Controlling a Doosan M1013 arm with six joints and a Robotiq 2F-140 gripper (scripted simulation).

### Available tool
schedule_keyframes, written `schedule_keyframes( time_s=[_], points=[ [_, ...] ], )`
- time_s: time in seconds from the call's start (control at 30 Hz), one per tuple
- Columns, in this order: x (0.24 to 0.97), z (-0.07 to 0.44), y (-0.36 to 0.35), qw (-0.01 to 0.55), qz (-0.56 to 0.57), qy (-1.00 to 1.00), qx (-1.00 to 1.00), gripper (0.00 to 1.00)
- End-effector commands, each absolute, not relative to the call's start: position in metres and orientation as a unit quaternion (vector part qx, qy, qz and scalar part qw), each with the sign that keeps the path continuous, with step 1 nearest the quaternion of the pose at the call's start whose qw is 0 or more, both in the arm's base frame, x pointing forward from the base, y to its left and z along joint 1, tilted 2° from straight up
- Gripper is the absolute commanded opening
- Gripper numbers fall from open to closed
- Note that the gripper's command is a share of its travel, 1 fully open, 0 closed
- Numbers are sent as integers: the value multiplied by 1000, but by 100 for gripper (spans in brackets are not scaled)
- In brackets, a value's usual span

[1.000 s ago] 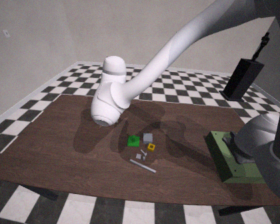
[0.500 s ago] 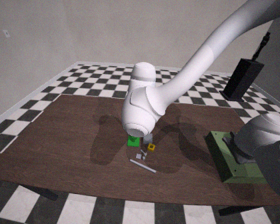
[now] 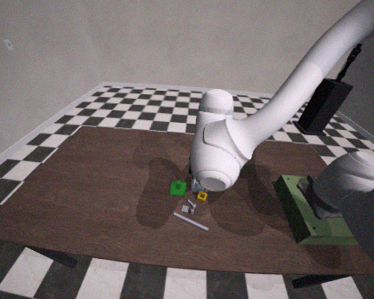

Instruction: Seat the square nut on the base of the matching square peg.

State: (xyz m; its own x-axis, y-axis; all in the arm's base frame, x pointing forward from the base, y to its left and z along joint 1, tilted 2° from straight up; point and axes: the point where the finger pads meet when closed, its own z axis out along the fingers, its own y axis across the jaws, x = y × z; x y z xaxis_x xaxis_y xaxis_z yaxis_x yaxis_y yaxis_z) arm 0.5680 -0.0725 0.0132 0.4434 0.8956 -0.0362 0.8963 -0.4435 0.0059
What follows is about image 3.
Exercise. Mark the yellow square nut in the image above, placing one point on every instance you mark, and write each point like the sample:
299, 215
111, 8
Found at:
203, 195

